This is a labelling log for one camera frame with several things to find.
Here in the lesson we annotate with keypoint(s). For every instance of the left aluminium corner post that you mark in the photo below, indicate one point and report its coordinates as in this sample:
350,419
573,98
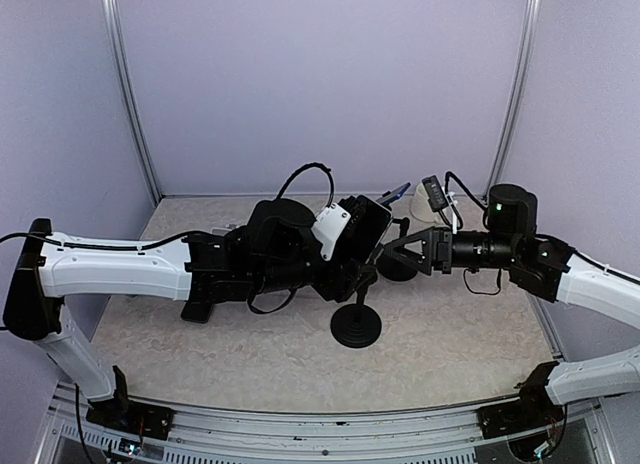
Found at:
116,36

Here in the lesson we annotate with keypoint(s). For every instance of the aluminium corner post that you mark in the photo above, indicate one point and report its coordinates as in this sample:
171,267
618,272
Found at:
116,36
517,91

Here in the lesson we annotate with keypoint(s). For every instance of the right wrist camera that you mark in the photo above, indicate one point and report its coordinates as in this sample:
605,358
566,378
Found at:
438,201

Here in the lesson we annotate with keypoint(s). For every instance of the white folding phone stand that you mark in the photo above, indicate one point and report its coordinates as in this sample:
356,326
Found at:
222,230

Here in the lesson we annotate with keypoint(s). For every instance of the black smartphone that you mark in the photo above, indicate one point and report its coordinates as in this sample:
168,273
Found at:
197,312

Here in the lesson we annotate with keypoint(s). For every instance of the tall black phone stand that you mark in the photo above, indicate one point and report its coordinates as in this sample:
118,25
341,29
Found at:
357,325

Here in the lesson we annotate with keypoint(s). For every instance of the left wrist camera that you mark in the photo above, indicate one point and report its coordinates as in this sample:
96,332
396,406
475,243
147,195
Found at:
333,220

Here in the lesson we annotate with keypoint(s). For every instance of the right aluminium corner post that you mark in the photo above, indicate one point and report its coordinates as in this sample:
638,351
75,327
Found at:
517,91

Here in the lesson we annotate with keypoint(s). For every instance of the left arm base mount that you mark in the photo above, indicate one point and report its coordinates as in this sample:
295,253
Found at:
132,417

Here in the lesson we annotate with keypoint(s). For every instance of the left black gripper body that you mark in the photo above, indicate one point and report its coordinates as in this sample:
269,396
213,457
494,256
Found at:
338,285

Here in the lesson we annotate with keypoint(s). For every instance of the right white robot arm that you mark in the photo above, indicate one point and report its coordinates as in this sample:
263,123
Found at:
545,267

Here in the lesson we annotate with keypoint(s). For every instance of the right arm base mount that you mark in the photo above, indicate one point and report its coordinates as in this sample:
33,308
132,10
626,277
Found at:
517,416

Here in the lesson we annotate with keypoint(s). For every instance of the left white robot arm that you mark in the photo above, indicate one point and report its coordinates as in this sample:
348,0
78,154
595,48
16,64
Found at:
284,246

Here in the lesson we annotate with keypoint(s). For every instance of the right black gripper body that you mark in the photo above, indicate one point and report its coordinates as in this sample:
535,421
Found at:
443,262

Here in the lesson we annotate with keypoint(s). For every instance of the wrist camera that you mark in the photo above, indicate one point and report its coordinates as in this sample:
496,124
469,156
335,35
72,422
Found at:
333,220
438,201

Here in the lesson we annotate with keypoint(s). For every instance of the blue phone on short stand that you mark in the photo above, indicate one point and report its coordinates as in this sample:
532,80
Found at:
391,196

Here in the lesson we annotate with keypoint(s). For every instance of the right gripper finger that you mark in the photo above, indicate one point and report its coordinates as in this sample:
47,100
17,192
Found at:
404,266
414,243

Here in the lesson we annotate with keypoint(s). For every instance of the aluminium front rail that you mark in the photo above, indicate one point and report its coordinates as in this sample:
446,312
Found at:
199,434

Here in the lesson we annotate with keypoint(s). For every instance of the grey phone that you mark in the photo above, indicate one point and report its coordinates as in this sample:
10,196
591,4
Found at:
370,221

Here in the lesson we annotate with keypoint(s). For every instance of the short black phone stand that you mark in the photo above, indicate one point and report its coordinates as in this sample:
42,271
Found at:
403,228

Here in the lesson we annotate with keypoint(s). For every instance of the cream ceramic mug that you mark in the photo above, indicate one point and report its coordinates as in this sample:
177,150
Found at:
420,208

